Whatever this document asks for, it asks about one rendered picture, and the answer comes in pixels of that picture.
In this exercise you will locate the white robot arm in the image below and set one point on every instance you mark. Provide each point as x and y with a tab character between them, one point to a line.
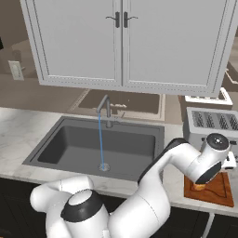
145	198

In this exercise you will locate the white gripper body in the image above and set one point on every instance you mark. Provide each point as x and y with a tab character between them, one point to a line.
231	161

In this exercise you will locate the dark lower cupboard front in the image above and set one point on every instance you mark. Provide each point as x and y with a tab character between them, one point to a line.
15	204
189	224

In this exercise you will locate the white wall socket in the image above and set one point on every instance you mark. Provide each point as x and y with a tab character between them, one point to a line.
16	70

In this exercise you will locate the grey kitchen sink basin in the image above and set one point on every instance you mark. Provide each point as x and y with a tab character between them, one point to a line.
74	145

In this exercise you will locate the brown wooden cutting board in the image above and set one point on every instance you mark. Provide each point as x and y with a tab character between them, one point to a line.
217	190

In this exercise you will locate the blue water stream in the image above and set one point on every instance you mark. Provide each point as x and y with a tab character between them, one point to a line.
100	139

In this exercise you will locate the grey sink faucet spout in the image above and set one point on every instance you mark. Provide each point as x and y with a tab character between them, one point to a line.
107	105

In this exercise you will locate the grey cupboard door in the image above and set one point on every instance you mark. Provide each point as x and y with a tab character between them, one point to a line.
77	40
173	40

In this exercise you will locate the silver toaster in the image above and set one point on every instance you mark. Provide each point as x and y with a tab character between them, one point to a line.
214	121

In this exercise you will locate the beige framed wall opening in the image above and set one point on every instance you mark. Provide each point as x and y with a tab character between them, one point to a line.
136	103

